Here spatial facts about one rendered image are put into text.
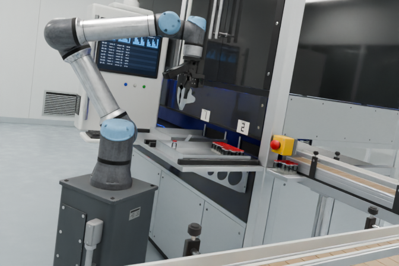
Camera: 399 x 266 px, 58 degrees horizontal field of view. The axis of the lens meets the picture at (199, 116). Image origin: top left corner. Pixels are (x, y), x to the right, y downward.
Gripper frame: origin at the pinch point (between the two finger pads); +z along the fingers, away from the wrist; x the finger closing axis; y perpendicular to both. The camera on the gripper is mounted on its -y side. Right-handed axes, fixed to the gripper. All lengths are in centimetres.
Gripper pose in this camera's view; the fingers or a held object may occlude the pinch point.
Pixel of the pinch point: (179, 106)
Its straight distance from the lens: 144.1
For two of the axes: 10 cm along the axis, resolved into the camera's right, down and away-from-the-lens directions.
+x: -4.9, -1.7, 8.5
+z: -1.5, 9.8, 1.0
